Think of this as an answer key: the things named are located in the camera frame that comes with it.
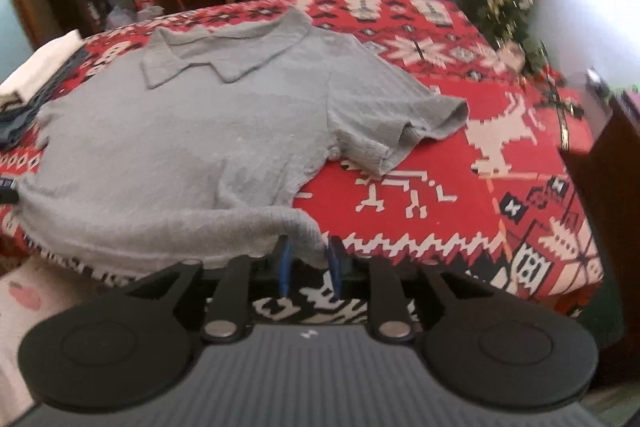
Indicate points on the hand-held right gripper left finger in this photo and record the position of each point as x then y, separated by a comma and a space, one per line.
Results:
285, 268

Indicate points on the white pink-printed cloth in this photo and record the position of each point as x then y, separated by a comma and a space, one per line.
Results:
30, 307

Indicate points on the wooden nightstand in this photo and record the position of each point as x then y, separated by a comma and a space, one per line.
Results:
610, 207

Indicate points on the red patterned blanket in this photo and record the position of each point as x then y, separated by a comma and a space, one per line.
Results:
450, 217

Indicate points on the grey polo shirt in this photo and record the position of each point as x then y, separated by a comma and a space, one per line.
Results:
200, 132

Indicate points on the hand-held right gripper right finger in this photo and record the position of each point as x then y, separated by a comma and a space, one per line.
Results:
334, 269

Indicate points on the dark folded clothes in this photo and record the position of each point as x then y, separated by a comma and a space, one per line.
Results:
15, 127

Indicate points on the white folded cloth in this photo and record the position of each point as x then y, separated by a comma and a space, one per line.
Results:
40, 67

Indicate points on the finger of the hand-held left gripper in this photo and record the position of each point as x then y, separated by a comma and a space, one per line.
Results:
5, 193

